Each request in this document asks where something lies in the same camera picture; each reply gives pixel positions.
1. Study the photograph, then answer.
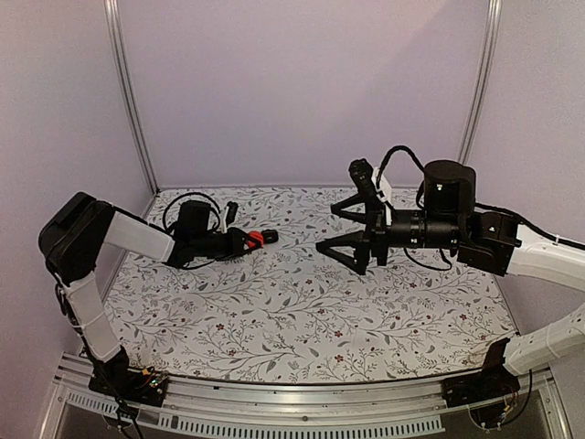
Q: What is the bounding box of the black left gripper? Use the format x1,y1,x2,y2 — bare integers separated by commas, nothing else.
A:
192,227,261,262

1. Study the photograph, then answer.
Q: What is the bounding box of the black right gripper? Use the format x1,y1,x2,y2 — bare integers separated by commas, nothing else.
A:
315,191,462,275

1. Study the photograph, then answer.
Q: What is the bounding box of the red round charging case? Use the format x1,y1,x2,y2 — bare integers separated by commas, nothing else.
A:
246,230,265,250

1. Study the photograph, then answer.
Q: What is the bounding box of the black earbud charging case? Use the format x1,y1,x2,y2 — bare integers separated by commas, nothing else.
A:
261,230,279,244

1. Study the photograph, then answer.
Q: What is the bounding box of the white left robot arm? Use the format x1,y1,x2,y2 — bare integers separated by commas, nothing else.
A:
38,192,254,363

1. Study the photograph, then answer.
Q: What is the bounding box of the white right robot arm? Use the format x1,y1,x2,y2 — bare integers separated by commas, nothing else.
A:
316,159,584,290

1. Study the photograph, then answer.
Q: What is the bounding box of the floral patterned table mat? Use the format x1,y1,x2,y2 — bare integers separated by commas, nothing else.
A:
105,187,516,384

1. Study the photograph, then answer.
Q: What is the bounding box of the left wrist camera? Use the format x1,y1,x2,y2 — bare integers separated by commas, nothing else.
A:
220,201,239,233

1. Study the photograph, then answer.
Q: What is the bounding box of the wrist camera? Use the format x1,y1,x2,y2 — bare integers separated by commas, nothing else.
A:
220,201,239,233
348,159,393,219

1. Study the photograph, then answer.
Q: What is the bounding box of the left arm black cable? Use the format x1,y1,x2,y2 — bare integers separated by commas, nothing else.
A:
162,191,223,234

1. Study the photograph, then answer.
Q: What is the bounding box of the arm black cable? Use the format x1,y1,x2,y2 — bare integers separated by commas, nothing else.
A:
378,145,426,184
162,191,223,234

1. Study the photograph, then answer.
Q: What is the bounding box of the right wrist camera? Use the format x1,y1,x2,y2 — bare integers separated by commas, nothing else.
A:
348,159,393,219

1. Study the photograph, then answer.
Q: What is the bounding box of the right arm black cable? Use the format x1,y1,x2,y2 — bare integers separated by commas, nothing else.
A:
378,145,426,184

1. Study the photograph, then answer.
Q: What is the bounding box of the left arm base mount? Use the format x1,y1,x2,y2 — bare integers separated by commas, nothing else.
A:
88,348,168,407

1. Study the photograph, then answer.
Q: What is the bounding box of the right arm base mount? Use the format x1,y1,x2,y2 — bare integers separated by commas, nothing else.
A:
441,337,520,408

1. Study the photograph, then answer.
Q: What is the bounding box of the right aluminium frame post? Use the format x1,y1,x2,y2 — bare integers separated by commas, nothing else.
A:
457,0,502,165

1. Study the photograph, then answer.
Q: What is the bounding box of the aluminium frame post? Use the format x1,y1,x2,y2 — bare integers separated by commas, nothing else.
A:
103,0,160,196
457,0,502,165

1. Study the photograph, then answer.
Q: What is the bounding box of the left aluminium frame post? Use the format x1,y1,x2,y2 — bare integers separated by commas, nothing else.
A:
103,0,160,196

